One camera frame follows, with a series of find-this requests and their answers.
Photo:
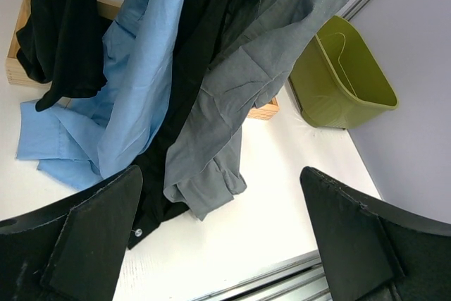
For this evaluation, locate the grey shirt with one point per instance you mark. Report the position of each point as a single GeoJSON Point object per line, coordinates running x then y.
{"type": "Point", "coordinates": [260, 45]}

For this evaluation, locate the wooden clothes rack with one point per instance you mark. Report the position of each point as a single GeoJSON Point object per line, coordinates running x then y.
{"type": "Point", "coordinates": [16, 74]}

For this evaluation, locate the green plastic basket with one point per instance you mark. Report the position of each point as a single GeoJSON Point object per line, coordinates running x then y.
{"type": "Point", "coordinates": [336, 80]}

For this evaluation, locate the black long-sleeve shirt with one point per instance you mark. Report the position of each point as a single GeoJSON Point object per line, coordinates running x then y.
{"type": "Point", "coordinates": [197, 43]}

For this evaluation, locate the light blue shirt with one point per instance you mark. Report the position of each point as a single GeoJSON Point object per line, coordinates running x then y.
{"type": "Point", "coordinates": [95, 138]}

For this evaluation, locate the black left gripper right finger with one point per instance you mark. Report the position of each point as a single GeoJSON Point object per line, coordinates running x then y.
{"type": "Point", "coordinates": [372, 250]}

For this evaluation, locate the black t-shirt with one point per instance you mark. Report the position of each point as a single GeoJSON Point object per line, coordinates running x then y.
{"type": "Point", "coordinates": [61, 44]}

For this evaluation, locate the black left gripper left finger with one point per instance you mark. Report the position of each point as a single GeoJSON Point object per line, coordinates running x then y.
{"type": "Point", "coordinates": [72, 249]}

